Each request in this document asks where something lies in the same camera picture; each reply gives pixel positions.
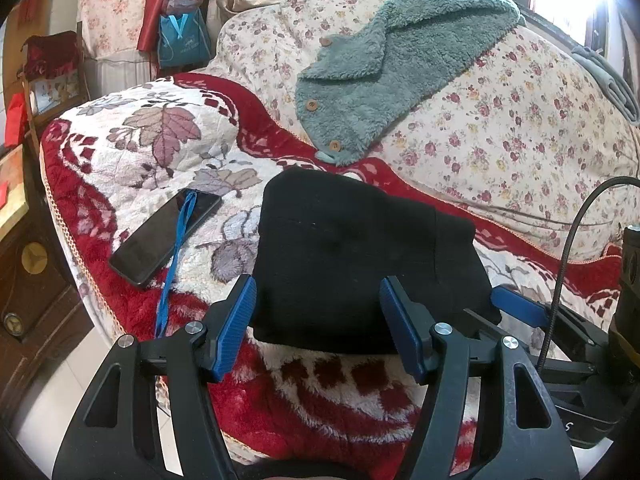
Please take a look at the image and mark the red satin cloth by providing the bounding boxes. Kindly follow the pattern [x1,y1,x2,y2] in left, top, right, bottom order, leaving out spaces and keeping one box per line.
[139,0,176,53]

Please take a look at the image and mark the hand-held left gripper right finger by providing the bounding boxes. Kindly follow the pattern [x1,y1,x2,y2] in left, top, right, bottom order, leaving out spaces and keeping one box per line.
[378,276,581,480]

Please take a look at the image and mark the brown wooden cabinet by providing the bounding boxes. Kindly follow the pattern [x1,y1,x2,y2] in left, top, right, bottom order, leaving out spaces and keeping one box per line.
[0,145,96,401]

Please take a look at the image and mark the white pleated cloth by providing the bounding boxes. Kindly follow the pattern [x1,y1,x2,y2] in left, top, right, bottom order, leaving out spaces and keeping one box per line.
[82,52,161,103]

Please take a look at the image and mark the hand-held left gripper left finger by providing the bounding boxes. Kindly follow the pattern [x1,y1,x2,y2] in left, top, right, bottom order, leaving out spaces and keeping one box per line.
[52,274,258,480]

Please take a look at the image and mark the teal fleece jacket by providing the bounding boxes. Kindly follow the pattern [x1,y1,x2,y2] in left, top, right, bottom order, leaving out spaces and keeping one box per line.
[294,0,526,167]

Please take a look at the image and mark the window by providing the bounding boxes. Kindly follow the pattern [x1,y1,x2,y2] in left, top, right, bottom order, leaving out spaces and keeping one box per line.
[405,0,631,56]

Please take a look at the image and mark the black pants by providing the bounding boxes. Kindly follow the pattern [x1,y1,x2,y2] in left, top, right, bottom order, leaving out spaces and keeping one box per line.
[248,167,502,356]

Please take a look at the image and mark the black smartphone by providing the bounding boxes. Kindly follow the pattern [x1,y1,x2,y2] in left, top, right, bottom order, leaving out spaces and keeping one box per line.
[109,187,222,288]

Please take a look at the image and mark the black braided cable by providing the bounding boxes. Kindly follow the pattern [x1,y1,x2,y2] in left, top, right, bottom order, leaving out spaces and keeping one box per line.
[537,176,640,368]

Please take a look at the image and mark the dark red velvet cloth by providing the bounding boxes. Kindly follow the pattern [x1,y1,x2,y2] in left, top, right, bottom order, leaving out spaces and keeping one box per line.
[22,32,81,81]

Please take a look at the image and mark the wooden chair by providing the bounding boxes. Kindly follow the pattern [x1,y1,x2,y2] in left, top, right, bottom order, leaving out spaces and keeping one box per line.
[17,32,86,151]

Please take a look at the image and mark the grey folded cloth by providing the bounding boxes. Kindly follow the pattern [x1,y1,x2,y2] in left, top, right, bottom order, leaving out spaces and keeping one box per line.
[570,44,640,126]

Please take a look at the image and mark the floral quilt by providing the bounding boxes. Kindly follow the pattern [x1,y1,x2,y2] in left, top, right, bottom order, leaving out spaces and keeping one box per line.
[192,0,640,266]

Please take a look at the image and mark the blue gift bag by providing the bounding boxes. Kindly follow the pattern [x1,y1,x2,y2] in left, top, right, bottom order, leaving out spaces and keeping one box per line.
[157,10,213,70]

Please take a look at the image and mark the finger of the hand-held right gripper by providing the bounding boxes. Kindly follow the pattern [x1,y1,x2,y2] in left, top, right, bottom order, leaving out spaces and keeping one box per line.
[491,286,608,371]

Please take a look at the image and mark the blue lanyard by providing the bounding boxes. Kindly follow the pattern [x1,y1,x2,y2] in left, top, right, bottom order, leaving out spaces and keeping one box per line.
[154,191,198,338]

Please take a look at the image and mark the red white leaf-print blanket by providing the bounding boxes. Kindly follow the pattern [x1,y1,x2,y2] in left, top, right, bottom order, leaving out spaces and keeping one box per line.
[39,72,623,466]

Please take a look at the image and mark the red paper bag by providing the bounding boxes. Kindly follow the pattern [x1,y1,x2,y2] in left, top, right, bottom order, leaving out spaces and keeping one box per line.
[4,91,27,150]

